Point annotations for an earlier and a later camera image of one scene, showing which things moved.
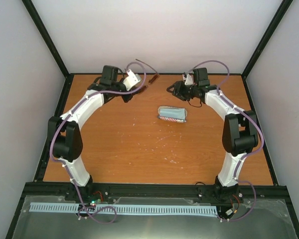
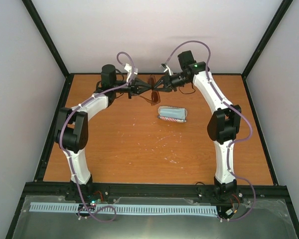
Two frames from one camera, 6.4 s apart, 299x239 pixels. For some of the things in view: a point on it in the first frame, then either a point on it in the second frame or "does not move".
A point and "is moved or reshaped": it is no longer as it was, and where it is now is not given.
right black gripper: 178,90 → 167,83
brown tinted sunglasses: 142,88 is moved or reshaped
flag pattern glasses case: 173,114 does not move
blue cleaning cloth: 175,113 does not move
